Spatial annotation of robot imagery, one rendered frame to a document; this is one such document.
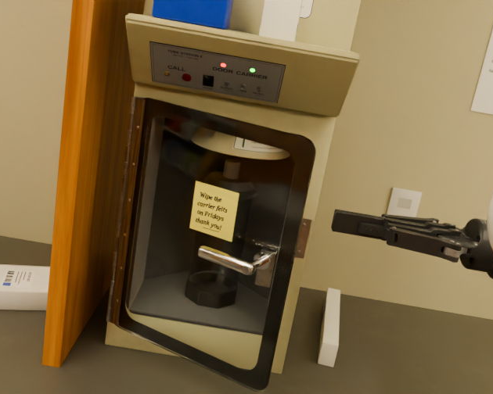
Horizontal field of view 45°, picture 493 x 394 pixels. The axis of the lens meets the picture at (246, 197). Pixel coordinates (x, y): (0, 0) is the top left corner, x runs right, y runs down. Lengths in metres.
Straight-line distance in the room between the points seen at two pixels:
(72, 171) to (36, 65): 0.59
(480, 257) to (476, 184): 0.61
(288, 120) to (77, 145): 0.32
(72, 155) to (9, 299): 0.39
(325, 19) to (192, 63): 0.21
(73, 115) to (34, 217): 0.68
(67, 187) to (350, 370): 0.62
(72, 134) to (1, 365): 0.40
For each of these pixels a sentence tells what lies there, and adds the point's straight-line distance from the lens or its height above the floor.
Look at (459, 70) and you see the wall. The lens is 1.44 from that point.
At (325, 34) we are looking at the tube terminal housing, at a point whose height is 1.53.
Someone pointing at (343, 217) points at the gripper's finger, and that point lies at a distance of 0.87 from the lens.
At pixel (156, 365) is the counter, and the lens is 1.07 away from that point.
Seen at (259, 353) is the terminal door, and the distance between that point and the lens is 0.93.
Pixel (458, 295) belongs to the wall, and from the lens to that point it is 1.58.
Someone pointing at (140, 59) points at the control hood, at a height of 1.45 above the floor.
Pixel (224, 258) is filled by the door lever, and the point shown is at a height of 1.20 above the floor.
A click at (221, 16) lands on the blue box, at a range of 0.83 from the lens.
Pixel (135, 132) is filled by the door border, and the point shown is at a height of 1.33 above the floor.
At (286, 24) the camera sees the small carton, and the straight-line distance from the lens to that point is 0.85.
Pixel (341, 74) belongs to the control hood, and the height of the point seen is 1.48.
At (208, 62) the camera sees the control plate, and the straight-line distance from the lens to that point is 0.86.
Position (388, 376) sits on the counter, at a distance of 1.20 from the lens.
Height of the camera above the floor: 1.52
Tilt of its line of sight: 16 degrees down
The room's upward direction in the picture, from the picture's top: 10 degrees clockwise
